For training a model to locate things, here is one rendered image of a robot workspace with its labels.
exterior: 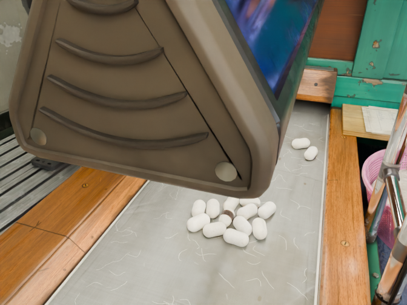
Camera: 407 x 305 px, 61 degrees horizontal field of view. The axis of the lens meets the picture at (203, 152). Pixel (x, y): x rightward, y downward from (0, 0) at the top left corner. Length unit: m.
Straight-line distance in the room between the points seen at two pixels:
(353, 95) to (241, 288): 0.59
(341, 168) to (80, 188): 0.45
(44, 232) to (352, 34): 0.73
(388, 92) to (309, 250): 0.50
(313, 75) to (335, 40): 0.09
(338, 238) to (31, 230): 0.42
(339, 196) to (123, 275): 0.34
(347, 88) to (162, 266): 0.62
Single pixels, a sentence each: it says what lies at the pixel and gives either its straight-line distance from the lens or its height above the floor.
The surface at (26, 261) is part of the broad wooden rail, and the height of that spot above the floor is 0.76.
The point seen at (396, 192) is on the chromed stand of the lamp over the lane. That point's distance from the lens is 0.47.
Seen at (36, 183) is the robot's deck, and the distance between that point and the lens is 0.81.
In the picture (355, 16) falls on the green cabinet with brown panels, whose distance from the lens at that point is 0.87.
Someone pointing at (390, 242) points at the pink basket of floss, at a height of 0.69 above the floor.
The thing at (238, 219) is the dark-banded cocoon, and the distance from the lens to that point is 0.51.
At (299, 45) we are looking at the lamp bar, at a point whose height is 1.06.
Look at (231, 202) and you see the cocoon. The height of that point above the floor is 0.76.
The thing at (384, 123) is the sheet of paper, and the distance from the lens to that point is 0.82.
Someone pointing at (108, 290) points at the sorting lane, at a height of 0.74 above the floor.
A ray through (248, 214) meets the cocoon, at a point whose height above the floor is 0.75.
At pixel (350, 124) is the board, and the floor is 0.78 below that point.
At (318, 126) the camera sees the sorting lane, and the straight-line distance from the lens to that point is 0.85.
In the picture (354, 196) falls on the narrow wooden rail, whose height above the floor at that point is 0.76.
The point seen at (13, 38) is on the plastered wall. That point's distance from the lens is 2.81.
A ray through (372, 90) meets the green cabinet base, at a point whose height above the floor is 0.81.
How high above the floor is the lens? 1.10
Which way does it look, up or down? 31 degrees down
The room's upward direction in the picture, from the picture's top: straight up
